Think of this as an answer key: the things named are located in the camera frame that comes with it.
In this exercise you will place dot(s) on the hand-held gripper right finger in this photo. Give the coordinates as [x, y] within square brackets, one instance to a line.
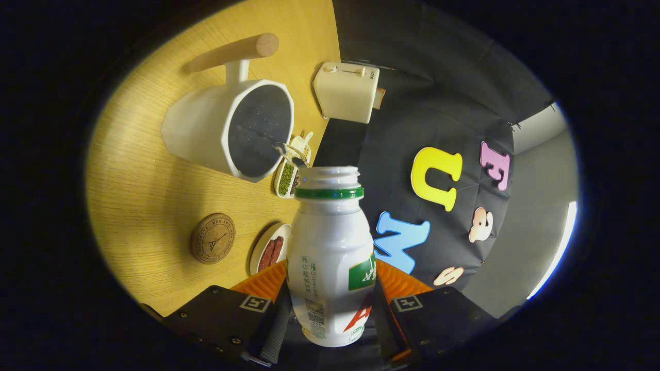
[384, 324]

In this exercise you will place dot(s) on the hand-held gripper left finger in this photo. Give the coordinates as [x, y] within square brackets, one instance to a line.
[278, 324]

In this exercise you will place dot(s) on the white juice bottle green label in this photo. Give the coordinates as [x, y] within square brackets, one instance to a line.
[330, 247]

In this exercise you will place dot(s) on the round cork coaster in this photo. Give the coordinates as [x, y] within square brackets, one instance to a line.
[212, 238]

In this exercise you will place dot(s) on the red meat slices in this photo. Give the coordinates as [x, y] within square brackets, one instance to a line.
[270, 253]

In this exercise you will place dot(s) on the white round plate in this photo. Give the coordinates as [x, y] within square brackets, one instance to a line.
[257, 252]

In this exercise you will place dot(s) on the white divided dish with beans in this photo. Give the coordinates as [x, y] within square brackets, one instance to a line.
[286, 179]

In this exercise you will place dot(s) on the wooden table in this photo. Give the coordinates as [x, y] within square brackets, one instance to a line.
[139, 196]

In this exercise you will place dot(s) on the bread slice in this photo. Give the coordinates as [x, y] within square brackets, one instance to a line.
[380, 98]

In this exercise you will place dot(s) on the black backdrop cloth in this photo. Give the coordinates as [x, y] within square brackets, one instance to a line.
[438, 103]

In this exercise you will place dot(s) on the cream toaster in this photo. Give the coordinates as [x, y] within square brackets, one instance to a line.
[345, 95]

